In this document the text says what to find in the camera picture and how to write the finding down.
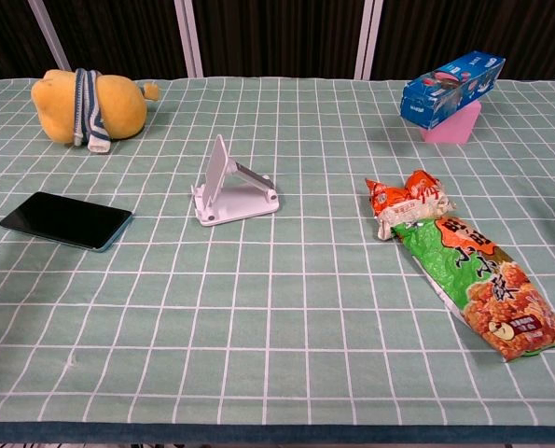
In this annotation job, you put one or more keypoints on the white folding phone stand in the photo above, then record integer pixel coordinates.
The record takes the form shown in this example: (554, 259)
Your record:
(240, 205)

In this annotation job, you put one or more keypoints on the yellow plush toy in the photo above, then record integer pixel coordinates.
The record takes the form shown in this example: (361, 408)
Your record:
(118, 107)

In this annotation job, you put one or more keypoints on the black smartphone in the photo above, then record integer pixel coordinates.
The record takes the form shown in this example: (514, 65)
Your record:
(62, 219)

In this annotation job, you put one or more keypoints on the blue Oreo cookie box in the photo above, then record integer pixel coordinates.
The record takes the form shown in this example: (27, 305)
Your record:
(417, 105)

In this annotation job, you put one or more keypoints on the orange snack packet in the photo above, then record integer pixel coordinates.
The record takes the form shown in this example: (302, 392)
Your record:
(398, 196)

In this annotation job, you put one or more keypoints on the green checked tablecloth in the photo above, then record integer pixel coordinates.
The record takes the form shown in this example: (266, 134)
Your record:
(277, 303)

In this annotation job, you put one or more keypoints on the green orange snack bag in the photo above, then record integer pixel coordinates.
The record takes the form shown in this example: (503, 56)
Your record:
(445, 266)

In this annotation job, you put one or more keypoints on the white frame post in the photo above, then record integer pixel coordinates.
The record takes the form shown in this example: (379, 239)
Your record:
(48, 32)
(188, 37)
(369, 37)

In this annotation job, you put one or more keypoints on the blue white striped scarf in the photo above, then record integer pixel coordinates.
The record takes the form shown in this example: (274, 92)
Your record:
(83, 102)

